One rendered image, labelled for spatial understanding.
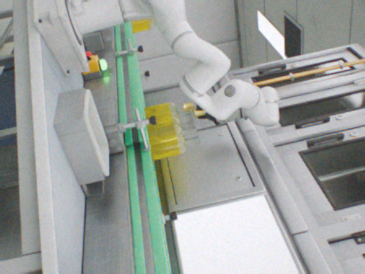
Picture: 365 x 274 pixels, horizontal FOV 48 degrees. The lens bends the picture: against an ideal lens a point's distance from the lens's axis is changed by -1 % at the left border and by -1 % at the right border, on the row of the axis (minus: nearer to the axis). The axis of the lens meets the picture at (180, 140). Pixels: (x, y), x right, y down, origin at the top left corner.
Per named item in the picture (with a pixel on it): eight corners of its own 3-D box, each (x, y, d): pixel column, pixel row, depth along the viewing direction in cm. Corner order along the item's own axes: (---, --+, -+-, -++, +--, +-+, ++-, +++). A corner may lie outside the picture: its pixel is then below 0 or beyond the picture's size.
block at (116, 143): (105, 156, 138) (125, 152, 138) (97, 134, 132) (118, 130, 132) (105, 150, 141) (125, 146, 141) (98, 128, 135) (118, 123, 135)
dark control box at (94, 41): (86, 53, 187) (104, 50, 187) (81, 37, 183) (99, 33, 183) (86, 46, 194) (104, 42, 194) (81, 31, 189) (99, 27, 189)
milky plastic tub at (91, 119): (80, 186, 119) (109, 179, 120) (54, 123, 106) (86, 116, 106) (83, 151, 133) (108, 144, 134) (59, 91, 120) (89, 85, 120)
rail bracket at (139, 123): (127, 156, 139) (163, 148, 139) (114, 115, 129) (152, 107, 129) (126, 151, 141) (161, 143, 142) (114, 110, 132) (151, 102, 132)
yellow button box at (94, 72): (83, 81, 165) (101, 77, 165) (77, 64, 161) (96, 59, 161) (84, 72, 171) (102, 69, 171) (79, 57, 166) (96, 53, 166)
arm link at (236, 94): (237, 61, 137) (206, 90, 144) (204, 46, 120) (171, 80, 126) (264, 98, 131) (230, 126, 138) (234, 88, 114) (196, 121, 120)
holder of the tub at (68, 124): (84, 198, 123) (109, 192, 123) (52, 124, 106) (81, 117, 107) (86, 163, 137) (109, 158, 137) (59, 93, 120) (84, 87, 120)
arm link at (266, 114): (235, 86, 138) (260, 95, 155) (237, 124, 136) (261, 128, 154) (258, 81, 133) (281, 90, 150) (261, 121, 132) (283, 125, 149)
